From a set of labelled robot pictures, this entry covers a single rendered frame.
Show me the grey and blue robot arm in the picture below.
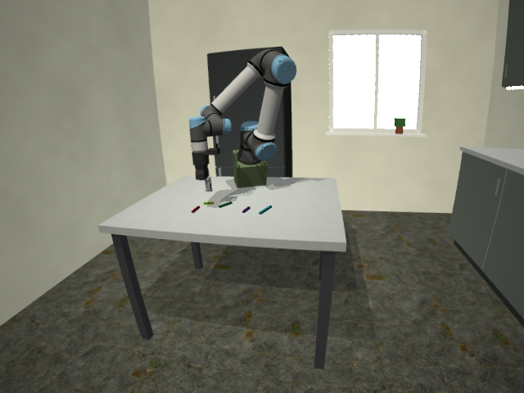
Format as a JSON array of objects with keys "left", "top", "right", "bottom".
[{"left": 189, "top": 49, "right": 296, "bottom": 165}]

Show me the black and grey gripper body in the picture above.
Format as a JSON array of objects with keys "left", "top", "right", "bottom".
[{"left": 191, "top": 141, "right": 220, "bottom": 180}]

